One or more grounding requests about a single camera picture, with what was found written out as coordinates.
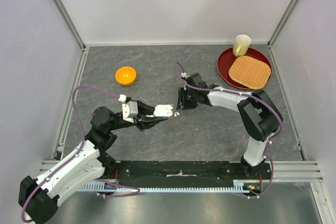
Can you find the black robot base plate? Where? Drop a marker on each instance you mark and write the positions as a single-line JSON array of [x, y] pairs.
[[184, 173]]

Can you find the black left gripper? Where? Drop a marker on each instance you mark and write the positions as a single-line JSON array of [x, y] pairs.
[[144, 124]]

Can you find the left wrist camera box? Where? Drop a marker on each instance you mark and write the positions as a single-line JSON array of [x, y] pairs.
[[129, 108]]

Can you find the woven bamboo mat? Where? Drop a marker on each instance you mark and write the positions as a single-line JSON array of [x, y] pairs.
[[250, 72]]

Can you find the orange plastic bowl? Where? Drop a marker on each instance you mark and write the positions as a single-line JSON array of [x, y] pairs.
[[126, 76]]

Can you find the slotted cable duct rail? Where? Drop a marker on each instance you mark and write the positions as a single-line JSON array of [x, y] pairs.
[[104, 188]]

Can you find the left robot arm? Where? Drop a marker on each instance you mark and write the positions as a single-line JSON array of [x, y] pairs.
[[41, 197]]

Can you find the dark red round tray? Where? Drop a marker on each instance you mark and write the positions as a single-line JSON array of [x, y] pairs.
[[227, 58]]

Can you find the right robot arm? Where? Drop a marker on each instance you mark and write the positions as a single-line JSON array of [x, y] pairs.
[[260, 117]]

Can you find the pale yellow mug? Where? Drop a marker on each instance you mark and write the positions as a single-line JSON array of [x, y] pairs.
[[241, 45]]

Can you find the white oval case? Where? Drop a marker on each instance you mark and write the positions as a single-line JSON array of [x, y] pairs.
[[163, 111]]

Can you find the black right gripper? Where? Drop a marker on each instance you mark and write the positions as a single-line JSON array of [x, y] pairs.
[[182, 104]]

